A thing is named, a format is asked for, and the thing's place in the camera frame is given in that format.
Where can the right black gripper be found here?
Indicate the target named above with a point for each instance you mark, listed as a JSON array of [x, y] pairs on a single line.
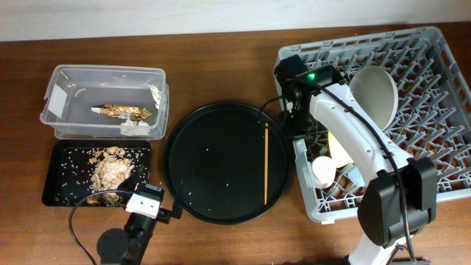
[[292, 130]]

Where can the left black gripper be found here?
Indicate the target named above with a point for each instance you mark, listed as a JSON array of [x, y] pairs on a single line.
[[164, 214]]

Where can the food scraps and rice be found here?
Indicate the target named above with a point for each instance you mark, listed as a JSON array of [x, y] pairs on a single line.
[[112, 167]]

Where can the yellow bowl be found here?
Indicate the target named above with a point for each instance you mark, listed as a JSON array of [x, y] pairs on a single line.
[[337, 152]]

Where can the pink cup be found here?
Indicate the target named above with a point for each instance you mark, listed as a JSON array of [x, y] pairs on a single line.
[[324, 172]]

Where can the white napkin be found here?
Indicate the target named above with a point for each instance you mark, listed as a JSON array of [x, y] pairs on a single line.
[[136, 128]]

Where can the light blue cup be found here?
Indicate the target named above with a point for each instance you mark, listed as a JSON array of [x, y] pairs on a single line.
[[355, 176]]

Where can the grey round plate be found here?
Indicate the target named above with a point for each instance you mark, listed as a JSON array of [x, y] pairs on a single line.
[[376, 92]]

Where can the brown snack wrapper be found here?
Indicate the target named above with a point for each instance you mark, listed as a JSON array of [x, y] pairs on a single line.
[[122, 112]]

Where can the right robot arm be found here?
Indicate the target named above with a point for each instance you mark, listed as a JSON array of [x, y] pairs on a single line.
[[400, 196]]

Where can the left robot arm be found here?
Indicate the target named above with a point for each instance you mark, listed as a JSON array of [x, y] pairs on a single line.
[[127, 245]]

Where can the grey dishwasher rack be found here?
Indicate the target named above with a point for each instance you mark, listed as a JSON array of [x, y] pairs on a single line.
[[432, 119]]

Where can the wooden chopstick right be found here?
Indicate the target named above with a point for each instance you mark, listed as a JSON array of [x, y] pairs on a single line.
[[266, 162]]

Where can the round black serving tray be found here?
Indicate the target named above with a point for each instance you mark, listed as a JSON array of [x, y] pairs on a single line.
[[215, 155]]

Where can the black rectangular tray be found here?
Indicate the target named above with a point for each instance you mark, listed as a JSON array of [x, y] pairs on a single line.
[[69, 177]]

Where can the clear plastic bin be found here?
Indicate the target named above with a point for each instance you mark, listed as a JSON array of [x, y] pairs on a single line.
[[74, 89]]

